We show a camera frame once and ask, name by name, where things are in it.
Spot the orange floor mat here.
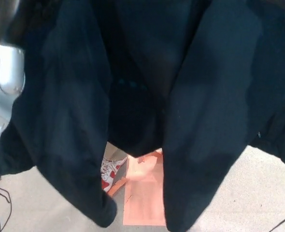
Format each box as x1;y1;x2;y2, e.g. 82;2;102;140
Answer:
123;148;167;227

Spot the dark teal coat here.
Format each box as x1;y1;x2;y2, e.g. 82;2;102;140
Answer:
0;0;285;232

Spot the red white right sneaker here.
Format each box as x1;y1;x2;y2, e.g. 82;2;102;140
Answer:
100;156;128;193

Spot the orange tape strip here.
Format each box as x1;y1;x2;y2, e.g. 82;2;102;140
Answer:
108;177;129;195

